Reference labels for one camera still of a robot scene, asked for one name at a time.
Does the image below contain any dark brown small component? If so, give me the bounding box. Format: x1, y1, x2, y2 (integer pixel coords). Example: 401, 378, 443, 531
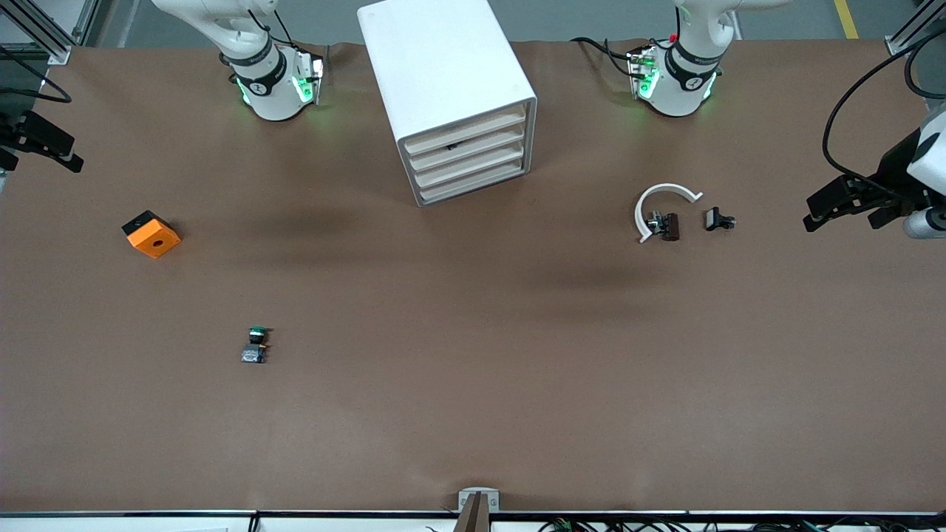
647, 211, 681, 242

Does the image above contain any brown table cover mat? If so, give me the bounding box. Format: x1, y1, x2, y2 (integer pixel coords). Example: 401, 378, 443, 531
0, 38, 946, 514

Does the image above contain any black base power cable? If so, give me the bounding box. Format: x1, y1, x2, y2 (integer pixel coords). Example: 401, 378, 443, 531
571, 35, 638, 78

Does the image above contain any white curved ring piece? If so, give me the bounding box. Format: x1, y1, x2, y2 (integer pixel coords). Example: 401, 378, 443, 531
634, 183, 704, 245

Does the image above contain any silver base connector plate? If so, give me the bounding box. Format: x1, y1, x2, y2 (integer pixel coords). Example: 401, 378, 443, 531
294, 53, 326, 106
627, 46, 660, 100

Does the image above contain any green push button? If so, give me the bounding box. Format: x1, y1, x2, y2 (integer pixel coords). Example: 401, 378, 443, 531
241, 325, 273, 364

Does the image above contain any orange and black block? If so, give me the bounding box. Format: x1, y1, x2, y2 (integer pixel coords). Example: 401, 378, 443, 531
122, 210, 182, 259

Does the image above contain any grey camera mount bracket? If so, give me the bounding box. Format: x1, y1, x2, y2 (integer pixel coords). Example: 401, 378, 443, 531
455, 488, 500, 532

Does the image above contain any aluminium frame profile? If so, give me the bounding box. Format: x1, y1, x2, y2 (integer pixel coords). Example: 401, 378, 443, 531
0, 0, 101, 66
885, 0, 946, 56

